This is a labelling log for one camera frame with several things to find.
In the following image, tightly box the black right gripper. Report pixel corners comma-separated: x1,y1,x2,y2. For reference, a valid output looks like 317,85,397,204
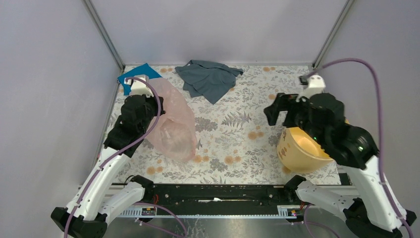
262,92,326,144

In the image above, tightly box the pink plastic trash bag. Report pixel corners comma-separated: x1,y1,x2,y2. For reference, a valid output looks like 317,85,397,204
146,78,197,162

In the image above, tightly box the yellow plastic trash bin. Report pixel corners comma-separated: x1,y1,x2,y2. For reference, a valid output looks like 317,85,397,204
277,127,334,174

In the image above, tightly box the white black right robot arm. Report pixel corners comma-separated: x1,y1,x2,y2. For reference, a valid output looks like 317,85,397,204
264,93,416,238

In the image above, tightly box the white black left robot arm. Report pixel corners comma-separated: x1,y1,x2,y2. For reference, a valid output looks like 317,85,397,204
51,95,165,238

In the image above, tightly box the blue folded cloth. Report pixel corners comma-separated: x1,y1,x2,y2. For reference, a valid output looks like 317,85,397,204
117,63,161,96

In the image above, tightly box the floral patterned table cloth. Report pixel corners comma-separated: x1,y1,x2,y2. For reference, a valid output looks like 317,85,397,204
92,64,342,185

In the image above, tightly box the grey-green crumpled cloth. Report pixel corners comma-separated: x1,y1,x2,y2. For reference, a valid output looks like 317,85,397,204
175,59,244,104

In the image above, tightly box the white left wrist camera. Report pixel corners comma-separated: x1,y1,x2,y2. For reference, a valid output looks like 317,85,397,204
124,74,154,98

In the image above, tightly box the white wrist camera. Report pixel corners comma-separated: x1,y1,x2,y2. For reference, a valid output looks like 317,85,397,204
124,74,154,98
296,74,326,102

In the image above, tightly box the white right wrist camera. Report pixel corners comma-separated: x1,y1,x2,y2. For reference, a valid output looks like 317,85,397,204
296,74,326,102

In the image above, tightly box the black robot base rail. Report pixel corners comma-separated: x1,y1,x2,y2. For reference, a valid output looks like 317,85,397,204
123,183,317,217

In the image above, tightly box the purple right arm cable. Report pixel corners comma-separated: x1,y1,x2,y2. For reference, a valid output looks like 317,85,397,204
300,58,414,238

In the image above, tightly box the aluminium frame post left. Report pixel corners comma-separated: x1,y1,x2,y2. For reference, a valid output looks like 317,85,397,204
81,0,125,71

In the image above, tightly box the aluminium frame post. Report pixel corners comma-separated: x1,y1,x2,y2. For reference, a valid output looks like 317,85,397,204
312,0,356,69
81,0,125,71

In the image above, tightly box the aluminium frame post right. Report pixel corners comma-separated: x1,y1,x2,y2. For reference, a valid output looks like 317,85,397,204
312,0,356,69

